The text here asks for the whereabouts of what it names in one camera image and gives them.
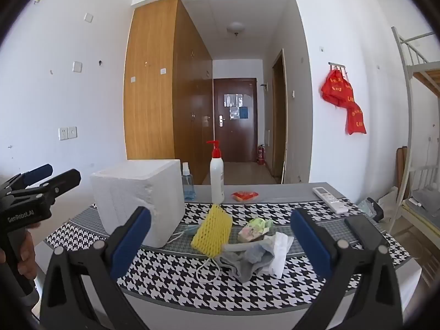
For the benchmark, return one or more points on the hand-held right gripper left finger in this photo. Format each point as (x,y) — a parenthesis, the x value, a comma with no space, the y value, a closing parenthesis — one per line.
(132,240)

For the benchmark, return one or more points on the grey bedding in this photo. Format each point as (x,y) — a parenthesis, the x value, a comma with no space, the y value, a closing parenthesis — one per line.
(424,201)

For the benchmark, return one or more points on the white cloth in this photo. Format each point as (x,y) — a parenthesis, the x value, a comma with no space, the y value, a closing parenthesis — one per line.
(280,254)

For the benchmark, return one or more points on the metal wall hook rack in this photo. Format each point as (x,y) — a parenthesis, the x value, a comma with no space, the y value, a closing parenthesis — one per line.
(337,65)

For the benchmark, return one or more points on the red snack packet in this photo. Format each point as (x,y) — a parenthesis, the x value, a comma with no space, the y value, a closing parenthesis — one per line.
(244,196)

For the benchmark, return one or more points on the blue spray bottle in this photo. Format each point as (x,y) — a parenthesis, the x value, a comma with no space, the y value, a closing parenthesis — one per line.
(188,187)

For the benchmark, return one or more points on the grey sock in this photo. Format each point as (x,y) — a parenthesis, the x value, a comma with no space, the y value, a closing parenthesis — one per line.
(247,264)

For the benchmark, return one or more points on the red printed bag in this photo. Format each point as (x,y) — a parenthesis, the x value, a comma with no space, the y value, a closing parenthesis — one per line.
(335,89)
(355,120)

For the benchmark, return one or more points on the green floral tissue pack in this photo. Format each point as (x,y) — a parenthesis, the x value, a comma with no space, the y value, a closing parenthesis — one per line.
(252,230)

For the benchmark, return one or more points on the person's left hand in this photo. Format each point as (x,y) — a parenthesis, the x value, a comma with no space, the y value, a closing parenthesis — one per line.
(27,254)

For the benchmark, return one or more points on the grey black pouch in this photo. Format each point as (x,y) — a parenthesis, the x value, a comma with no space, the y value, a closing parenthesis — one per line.
(373,209)

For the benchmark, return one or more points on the blue face mask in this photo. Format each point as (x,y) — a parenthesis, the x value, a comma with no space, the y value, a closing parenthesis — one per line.
(189,231)

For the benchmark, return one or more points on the leaning wooden boards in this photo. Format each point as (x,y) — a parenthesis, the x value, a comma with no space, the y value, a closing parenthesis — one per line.
(401,168)

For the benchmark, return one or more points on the dark brown entrance door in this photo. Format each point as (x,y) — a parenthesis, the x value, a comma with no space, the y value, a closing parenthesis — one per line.
(237,137)

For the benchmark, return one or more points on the white wall switch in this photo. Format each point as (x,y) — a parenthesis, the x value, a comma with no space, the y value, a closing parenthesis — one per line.
(77,67)

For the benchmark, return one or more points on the white wall socket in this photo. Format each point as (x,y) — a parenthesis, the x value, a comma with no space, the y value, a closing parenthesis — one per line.
(63,133)
(72,132)

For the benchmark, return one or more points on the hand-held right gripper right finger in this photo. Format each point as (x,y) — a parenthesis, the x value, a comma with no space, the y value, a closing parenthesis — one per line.
(309,244)

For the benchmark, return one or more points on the white remote control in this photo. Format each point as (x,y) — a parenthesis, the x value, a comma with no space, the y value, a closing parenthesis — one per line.
(328,197)

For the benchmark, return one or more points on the grey metal bunk bed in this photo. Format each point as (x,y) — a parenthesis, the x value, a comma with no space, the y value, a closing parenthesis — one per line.
(409,86)

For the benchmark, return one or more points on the round ceiling lamp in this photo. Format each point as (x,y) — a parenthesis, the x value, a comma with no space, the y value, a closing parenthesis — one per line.
(235,27)

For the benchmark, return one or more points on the wooden wardrobe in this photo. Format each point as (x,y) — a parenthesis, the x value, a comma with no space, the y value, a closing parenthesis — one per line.
(151,92)

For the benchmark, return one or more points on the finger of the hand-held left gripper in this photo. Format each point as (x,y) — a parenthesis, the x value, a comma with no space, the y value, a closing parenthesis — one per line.
(62,182)
(37,173)

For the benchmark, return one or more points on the yellow foam fruit net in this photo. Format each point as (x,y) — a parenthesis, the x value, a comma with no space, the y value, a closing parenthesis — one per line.
(211,230)

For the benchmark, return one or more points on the red fire extinguisher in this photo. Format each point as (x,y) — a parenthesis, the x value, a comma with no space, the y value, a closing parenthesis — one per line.
(261,154)

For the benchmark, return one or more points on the blue door notice sheet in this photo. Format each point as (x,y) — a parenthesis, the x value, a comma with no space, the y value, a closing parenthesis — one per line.
(243,112)

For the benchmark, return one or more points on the white red pump bottle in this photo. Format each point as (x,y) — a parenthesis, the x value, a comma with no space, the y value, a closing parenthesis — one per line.
(216,178)

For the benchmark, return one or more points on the houndstooth tablecloth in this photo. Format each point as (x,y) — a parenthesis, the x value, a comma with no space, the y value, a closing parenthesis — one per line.
(240,295)

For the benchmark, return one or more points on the wooden side door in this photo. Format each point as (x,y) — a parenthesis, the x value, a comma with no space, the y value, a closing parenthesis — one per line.
(279,120)

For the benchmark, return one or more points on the grey door notice sheet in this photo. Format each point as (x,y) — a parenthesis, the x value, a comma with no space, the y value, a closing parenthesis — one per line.
(232,100)

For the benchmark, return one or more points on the white foam box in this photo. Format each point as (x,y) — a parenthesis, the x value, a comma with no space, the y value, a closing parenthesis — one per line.
(137,185)

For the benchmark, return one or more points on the white plastic bag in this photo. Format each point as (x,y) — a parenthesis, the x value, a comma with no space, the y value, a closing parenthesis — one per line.
(388,197)

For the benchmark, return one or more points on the black phone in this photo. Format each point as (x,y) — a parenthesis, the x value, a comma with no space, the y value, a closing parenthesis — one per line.
(364,228)

